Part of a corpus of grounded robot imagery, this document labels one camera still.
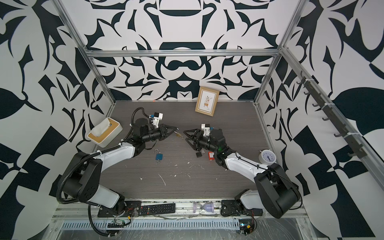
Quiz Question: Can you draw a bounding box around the blue padlock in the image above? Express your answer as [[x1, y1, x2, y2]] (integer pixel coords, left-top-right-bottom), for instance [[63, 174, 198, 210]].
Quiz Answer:
[[154, 149, 163, 163]]

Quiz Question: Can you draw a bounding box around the black wall hook rail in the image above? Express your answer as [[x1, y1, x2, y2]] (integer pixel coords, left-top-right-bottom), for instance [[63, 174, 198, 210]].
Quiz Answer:
[[298, 76, 368, 159]]

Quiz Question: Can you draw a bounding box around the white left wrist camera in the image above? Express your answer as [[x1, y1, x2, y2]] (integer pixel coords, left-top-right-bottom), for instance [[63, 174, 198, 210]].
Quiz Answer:
[[149, 113, 163, 129]]

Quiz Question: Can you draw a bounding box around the small wired circuit board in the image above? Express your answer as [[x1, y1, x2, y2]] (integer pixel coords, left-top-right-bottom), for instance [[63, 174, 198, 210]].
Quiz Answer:
[[107, 218, 132, 228]]

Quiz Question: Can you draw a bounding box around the black remote control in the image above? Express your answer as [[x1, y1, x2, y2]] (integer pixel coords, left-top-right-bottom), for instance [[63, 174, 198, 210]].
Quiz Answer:
[[139, 203, 176, 216]]

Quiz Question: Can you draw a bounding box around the red padlock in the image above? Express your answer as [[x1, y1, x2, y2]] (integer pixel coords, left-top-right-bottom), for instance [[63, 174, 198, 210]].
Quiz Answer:
[[209, 152, 215, 161]]

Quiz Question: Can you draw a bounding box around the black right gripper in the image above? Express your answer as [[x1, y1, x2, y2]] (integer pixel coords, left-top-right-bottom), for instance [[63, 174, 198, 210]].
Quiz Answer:
[[184, 129, 220, 156]]

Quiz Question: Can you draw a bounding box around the white tissue box wooden lid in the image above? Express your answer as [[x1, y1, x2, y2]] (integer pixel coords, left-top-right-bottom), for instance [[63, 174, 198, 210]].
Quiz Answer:
[[86, 118, 123, 148]]

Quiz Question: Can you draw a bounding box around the purple hourglass timer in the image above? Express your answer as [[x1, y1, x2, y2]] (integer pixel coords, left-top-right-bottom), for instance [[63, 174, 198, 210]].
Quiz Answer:
[[193, 202, 215, 214]]

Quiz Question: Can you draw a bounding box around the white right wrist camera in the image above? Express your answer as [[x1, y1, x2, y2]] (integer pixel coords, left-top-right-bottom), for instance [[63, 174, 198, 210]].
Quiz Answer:
[[201, 124, 214, 137]]

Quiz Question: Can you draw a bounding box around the green circuit board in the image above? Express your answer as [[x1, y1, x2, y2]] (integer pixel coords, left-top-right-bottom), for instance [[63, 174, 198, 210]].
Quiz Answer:
[[239, 219, 258, 236]]

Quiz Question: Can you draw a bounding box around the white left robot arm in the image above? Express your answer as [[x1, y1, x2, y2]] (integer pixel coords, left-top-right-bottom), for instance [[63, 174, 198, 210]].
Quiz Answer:
[[56, 113, 178, 237]]

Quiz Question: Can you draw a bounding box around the white alarm clock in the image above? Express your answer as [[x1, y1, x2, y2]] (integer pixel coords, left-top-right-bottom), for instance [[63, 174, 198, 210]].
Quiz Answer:
[[259, 150, 277, 166]]

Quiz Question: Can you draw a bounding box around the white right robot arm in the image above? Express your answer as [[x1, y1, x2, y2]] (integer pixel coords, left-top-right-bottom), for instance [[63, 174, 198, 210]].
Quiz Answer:
[[184, 129, 303, 219]]

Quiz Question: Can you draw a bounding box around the wooden picture frame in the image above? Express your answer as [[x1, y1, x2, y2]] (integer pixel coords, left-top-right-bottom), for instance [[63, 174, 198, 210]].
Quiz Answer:
[[195, 87, 220, 117]]

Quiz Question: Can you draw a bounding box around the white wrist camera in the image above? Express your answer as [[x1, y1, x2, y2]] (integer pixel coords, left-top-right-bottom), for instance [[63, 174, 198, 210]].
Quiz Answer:
[[149, 113, 163, 129], [201, 124, 214, 137]]

